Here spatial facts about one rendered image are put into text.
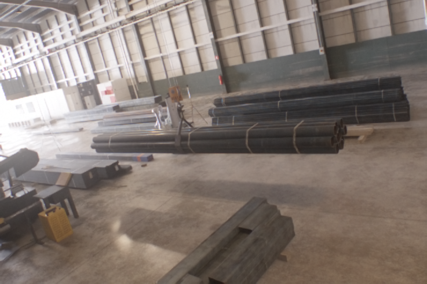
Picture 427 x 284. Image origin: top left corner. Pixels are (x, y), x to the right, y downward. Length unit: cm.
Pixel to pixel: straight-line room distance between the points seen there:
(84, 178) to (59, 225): 259
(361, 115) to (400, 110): 92
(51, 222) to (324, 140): 527
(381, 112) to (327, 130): 452
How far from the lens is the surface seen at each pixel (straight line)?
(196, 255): 452
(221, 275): 410
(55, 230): 748
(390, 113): 940
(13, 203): 920
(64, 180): 822
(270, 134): 541
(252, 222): 486
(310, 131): 513
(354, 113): 960
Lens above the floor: 296
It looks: 12 degrees down
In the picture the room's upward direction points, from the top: 14 degrees counter-clockwise
